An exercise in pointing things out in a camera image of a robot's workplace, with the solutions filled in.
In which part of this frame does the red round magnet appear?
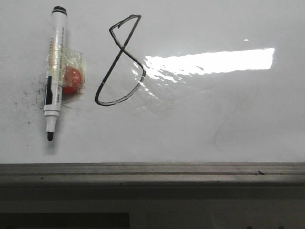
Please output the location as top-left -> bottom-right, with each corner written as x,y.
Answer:
62,66 -> 82,94

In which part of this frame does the white black whiteboard marker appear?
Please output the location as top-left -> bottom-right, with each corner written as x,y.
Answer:
43,6 -> 68,141

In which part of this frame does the clear adhesive tape piece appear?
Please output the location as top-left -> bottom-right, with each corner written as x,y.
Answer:
47,42 -> 85,94

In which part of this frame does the white whiteboard with aluminium frame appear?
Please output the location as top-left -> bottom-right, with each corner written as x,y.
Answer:
0,0 -> 305,187

